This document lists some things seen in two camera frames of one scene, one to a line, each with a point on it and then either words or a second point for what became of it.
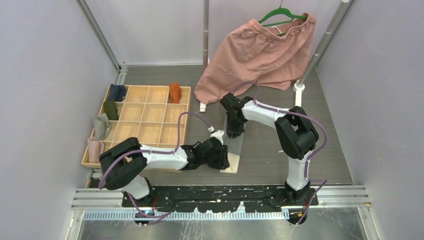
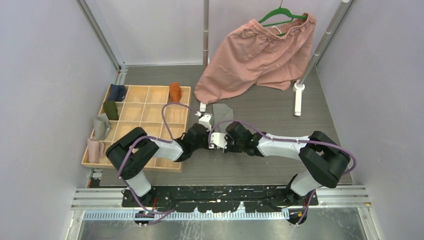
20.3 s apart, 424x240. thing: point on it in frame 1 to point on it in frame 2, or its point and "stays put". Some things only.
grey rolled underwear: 102,126 stays put
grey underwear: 234,146 to 220,112
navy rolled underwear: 117,93 stays put
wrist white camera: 219,135 to 204,121
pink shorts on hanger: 257,55 stays put
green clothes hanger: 281,10 stays put
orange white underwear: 175,93 stays put
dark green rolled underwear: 110,109 stays put
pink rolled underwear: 96,148 stays put
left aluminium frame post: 105,42 stays put
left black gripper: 222,163 to 206,146
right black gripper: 231,130 to 228,138
